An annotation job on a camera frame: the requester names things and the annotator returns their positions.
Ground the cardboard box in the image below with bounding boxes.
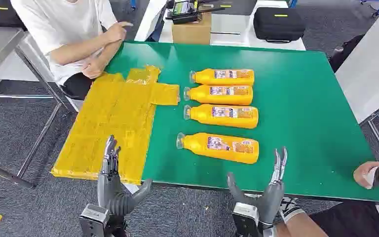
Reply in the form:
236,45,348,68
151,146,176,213
172,12,212,45

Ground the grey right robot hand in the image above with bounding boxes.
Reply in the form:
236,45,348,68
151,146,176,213
227,146,289,227

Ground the white table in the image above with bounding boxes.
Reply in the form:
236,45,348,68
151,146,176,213
134,0,306,52
335,3,379,161

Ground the seated person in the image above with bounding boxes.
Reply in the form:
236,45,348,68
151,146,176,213
9,0,135,100

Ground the black bag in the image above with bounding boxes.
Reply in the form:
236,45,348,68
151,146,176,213
328,34,367,73

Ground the black remote controller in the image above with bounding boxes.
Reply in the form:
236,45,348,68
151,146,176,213
165,0,226,25

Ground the black carry case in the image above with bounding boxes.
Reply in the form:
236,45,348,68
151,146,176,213
253,6,306,43
0,0,27,31

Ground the orange drink bottle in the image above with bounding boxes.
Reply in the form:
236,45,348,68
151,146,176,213
183,104,260,129
183,85,254,106
176,132,260,165
189,68,256,87

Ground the person's right hand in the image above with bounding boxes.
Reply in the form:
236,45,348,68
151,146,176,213
105,21,134,44

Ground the steel table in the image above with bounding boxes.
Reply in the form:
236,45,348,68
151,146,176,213
0,27,79,190

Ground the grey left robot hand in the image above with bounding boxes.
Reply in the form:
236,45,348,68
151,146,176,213
97,134,153,218

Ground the person's hand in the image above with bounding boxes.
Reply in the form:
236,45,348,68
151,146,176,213
80,57,108,80
353,158,379,191
105,21,134,44

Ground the green table mat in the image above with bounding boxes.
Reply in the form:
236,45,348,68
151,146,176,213
104,40,379,204

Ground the person's left hand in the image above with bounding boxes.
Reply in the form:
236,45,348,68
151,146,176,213
80,57,108,80

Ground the yellow plastic sheet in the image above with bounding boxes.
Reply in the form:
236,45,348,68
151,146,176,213
50,65,181,186

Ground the person holding small device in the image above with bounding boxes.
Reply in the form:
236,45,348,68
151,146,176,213
274,157,379,237

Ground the small white black device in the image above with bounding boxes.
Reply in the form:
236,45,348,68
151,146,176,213
365,166,379,190

